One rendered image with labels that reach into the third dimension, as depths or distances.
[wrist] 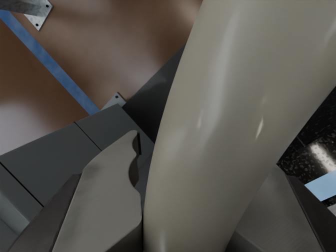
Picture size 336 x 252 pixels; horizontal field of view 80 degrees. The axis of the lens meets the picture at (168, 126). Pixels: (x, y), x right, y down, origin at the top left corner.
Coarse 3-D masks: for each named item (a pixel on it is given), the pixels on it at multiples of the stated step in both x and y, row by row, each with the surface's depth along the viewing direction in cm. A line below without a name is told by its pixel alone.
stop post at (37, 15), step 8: (0, 0) 107; (8, 0) 110; (16, 0) 113; (24, 0) 118; (32, 0) 124; (40, 0) 126; (0, 8) 110; (8, 8) 114; (16, 8) 117; (24, 8) 121; (32, 8) 124; (40, 8) 128; (48, 8) 127; (32, 16) 132; (40, 16) 130; (40, 24) 132
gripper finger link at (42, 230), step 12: (72, 180) 8; (60, 192) 8; (72, 192) 8; (48, 204) 7; (60, 204) 7; (36, 216) 7; (48, 216) 7; (60, 216) 7; (24, 228) 6; (36, 228) 6; (48, 228) 6; (24, 240) 6; (36, 240) 6; (48, 240) 6
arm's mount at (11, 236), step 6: (0, 222) 64; (0, 228) 63; (6, 228) 64; (0, 234) 62; (6, 234) 63; (12, 234) 64; (0, 240) 61; (6, 240) 62; (12, 240) 63; (0, 246) 60; (6, 246) 61
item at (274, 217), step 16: (272, 176) 8; (256, 192) 8; (272, 192) 8; (288, 192) 8; (256, 208) 7; (272, 208) 7; (288, 208) 7; (240, 224) 7; (256, 224) 7; (272, 224) 6; (288, 224) 6; (304, 224) 6; (240, 240) 6; (256, 240) 6; (272, 240) 6; (288, 240) 6; (304, 240) 6
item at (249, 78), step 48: (240, 0) 3; (288, 0) 3; (192, 48) 4; (240, 48) 3; (288, 48) 3; (192, 96) 4; (240, 96) 3; (288, 96) 3; (192, 144) 4; (240, 144) 4; (288, 144) 4; (192, 192) 4; (240, 192) 4; (144, 240) 7; (192, 240) 5
